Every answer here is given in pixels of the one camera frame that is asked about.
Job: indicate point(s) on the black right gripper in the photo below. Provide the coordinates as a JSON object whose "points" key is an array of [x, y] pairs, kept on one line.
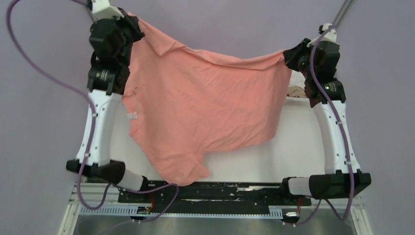
{"points": [[291, 55]]}

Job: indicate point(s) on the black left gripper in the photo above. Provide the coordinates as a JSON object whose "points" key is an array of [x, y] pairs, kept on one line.
{"points": [[130, 23]]}

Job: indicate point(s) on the salmon pink t-shirt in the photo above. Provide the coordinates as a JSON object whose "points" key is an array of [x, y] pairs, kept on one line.
{"points": [[183, 103]]}

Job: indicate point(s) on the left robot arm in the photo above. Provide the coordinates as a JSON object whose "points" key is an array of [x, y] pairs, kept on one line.
{"points": [[112, 41]]}

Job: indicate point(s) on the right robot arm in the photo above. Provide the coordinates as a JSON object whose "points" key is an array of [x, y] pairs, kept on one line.
{"points": [[342, 176]]}

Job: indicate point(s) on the white crumpled t-shirt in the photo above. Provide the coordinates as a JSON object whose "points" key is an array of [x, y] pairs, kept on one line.
{"points": [[297, 79]]}

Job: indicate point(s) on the beige crumpled t-shirt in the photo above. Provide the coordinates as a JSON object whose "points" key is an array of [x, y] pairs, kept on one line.
{"points": [[296, 92]]}

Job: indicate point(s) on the white plastic laundry basket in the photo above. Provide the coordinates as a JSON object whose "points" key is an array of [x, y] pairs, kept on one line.
{"points": [[296, 101]]}

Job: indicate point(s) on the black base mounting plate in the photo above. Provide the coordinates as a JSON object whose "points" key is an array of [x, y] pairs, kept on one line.
{"points": [[214, 197]]}

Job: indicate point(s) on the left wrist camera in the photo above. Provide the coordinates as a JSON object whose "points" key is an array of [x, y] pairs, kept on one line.
{"points": [[102, 9]]}

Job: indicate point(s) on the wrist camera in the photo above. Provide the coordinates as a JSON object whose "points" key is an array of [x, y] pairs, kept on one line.
{"points": [[102, 9], [327, 33]]}

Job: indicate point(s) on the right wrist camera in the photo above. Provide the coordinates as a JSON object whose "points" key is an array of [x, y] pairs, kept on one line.
{"points": [[327, 33]]}

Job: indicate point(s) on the white slotted cable duct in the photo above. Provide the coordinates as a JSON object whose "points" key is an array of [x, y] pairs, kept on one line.
{"points": [[138, 211]]}

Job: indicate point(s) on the aluminium frame rail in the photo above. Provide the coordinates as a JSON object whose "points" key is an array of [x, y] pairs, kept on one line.
{"points": [[95, 195]]}

